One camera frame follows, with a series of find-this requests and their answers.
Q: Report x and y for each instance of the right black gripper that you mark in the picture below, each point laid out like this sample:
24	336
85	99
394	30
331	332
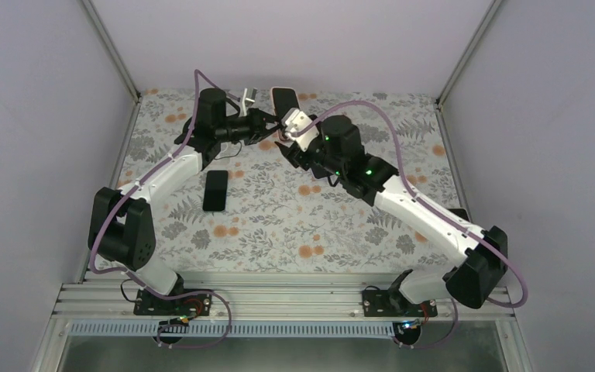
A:
294	156

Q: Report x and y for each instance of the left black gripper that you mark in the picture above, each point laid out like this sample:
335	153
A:
257	130

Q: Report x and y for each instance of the black phone from pink case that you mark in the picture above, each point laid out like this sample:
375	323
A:
284	100

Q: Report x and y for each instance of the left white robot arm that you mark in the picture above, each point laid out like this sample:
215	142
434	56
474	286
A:
121	228

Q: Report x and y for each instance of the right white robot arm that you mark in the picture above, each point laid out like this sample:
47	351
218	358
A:
333	147

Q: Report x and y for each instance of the floral table mat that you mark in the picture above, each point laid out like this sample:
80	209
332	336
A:
281	219

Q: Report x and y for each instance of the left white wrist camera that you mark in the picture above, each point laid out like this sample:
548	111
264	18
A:
247	100

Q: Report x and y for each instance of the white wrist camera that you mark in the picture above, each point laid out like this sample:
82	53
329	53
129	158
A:
298	127
247	100

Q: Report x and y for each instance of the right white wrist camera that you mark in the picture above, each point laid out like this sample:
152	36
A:
298	127

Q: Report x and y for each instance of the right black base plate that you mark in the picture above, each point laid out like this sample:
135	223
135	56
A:
380	303

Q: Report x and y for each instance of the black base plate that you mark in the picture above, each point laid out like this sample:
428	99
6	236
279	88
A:
150	305
380	303

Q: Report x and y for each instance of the grey slotted cable duct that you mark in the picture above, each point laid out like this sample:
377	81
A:
240	329

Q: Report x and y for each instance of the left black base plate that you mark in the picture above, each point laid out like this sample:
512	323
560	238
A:
150	305

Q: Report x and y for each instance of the aluminium rail frame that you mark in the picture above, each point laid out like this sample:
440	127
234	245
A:
264	297

